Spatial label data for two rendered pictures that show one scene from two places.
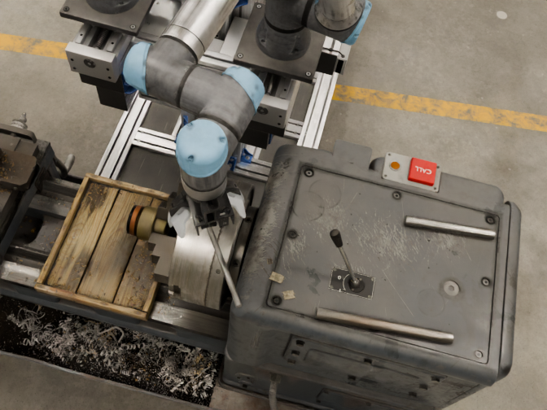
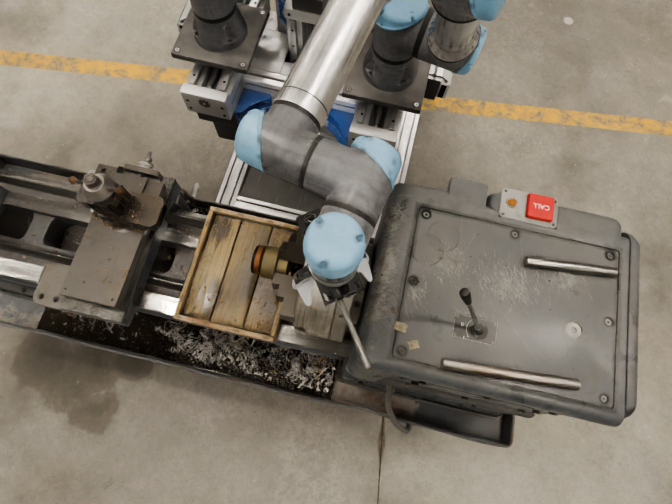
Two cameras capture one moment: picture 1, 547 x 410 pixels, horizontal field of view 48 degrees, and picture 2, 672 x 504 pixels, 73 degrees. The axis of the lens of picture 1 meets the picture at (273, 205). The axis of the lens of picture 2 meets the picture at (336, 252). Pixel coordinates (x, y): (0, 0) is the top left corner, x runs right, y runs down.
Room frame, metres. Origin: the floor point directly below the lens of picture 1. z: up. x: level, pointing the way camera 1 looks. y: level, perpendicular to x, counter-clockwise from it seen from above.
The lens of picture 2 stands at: (0.31, 0.11, 2.22)
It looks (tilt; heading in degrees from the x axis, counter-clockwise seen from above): 72 degrees down; 3
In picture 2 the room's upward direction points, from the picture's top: 6 degrees clockwise
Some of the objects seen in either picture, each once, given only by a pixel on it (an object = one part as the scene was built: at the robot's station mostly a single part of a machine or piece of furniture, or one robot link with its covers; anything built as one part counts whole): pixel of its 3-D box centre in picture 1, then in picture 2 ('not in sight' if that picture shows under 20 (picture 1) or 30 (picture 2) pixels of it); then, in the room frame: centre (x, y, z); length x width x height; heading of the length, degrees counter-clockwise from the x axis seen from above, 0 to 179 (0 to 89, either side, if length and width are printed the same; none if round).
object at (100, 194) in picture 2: not in sight; (96, 185); (0.73, 0.76, 1.13); 0.08 x 0.08 x 0.03
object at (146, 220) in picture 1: (149, 224); (272, 262); (0.62, 0.29, 1.08); 0.09 x 0.09 x 0.09; 86
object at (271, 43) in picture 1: (285, 26); (392, 56); (1.21, 0.06, 1.21); 0.15 x 0.15 x 0.10
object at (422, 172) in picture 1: (422, 172); (539, 208); (0.80, -0.32, 1.26); 0.06 x 0.06 x 0.02; 86
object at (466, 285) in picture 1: (368, 277); (479, 305); (0.60, -0.26, 1.06); 0.59 x 0.48 x 0.39; 86
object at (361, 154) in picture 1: (350, 159); (465, 197); (0.81, -0.16, 1.24); 0.09 x 0.08 x 0.03; 86
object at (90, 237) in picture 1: (115, 243); (241, 272); (0.63, 0.40, 0.89); 0.36 x 0.30 x 0.04; 176
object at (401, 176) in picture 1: (409, 176); (524, 211); (0.80, -0.30, 1.23); 0.13 x 0.08 x 0.05; 86
